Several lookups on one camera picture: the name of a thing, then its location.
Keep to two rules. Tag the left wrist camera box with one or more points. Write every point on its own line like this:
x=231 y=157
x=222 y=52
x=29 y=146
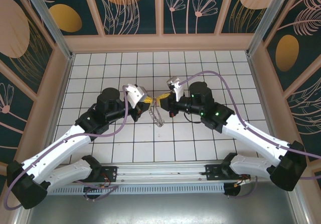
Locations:
x=134 y=94

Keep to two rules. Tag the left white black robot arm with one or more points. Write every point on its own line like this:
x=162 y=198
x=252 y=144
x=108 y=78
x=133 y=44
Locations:
x=57 y=148

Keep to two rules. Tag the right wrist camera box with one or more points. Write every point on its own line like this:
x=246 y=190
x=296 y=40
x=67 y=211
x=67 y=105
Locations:
x=176 y=89

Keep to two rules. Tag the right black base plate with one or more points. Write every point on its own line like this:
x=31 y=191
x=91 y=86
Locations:
x=213 y=172

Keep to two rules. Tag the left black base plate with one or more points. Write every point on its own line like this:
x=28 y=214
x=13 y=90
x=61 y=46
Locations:
x=110 y=173

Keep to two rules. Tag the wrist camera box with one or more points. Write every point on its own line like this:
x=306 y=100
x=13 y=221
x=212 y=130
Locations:
x=176 y=89
x=134 y=94

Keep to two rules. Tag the aluminium frame post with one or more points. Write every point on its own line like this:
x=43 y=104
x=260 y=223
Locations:
x=47 y=18
x=269 y=18

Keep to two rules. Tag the aluminium mounting rail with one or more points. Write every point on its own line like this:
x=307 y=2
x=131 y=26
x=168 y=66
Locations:
x=160 y=171

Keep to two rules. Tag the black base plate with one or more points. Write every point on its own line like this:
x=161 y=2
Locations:
x=213 y=172
x=110 y=173

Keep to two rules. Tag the grey metal sheet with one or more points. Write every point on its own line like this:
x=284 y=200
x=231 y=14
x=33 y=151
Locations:
x=160 y=209

